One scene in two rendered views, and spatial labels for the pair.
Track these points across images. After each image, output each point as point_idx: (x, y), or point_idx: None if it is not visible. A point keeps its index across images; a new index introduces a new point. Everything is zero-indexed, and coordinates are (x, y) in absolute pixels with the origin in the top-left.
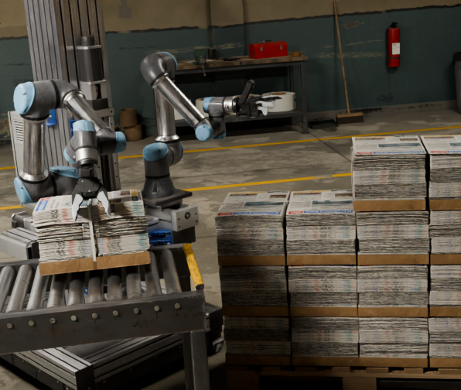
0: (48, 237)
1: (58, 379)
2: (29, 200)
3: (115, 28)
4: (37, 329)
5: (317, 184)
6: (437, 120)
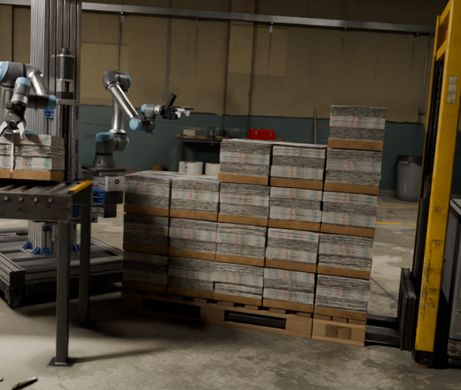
0: None
1: (1, 279)
2: None
3: None
4: None
5: None
6: (379, 200)
